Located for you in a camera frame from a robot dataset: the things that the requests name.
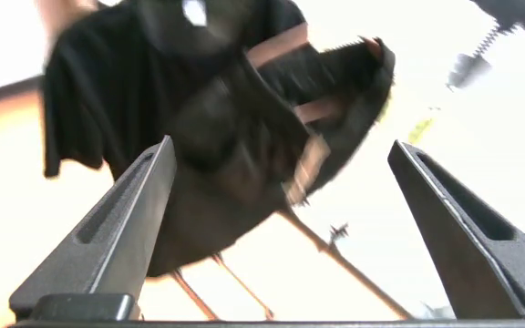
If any black garment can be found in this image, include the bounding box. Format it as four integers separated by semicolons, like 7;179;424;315
41;0;396;278

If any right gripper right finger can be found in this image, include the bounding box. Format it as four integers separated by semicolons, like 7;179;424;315
387;139;525;319

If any window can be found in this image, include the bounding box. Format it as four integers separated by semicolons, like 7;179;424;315
0;0;525;323

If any pink clothes hanger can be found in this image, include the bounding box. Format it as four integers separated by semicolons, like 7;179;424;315
170;252;276;321
246;22;413;320

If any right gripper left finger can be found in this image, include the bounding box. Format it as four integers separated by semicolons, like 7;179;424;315
9;135;177;318

